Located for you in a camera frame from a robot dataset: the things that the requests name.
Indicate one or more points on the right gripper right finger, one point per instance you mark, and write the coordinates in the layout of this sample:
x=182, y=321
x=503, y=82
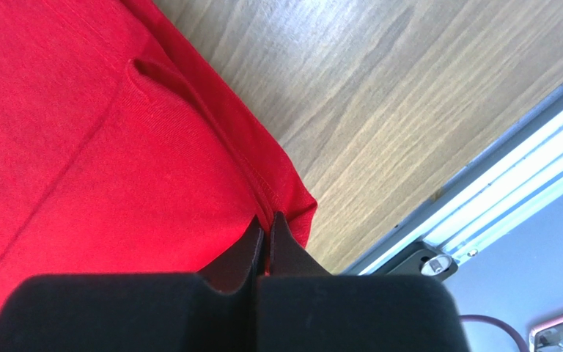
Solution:
x=301, y=307

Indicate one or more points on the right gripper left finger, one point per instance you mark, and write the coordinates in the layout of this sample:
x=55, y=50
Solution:
x=207, y=310

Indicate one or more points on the red t-shirt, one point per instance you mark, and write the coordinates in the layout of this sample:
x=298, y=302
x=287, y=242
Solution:
x=122, y=150

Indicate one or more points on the aluminium rail frame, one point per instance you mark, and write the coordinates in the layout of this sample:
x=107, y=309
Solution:
x=514, y=178

